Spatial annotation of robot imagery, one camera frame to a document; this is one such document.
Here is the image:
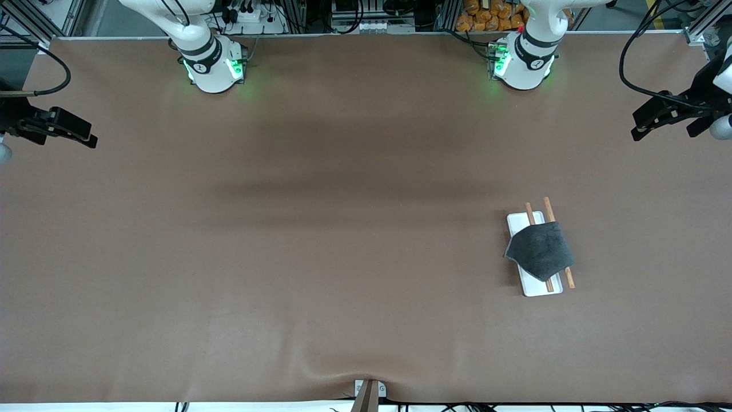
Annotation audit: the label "orange snack packets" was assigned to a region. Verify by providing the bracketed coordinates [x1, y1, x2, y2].
[455, 0, 528, 33]

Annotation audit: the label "white connector block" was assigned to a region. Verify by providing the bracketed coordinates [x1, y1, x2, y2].
[355, 20, 416, 34]

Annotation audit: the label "white rack with wooden rods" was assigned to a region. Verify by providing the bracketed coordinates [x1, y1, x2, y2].
[507, 197, 576, 298]

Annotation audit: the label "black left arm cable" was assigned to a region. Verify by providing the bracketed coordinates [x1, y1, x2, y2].
[619, 0, 710, 106]

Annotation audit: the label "metal camera mount clamp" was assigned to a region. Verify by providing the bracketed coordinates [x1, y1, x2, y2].
[354, 379, 387, 412]

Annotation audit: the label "brown table mat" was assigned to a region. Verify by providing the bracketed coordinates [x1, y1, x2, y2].
[0, 31, 732, 405]

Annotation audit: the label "white power strip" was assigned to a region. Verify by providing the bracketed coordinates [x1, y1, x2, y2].
[216, 0, 288, 36]

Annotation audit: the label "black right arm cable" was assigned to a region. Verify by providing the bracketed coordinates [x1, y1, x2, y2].
[0, 23, 73, 98]

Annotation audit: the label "grey purple towel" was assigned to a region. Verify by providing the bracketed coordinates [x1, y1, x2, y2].
[503, 221, 576, 283]

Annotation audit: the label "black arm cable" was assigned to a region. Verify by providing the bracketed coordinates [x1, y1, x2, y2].
[619, 0, 710, 106]
[0, 23, 73, 98]

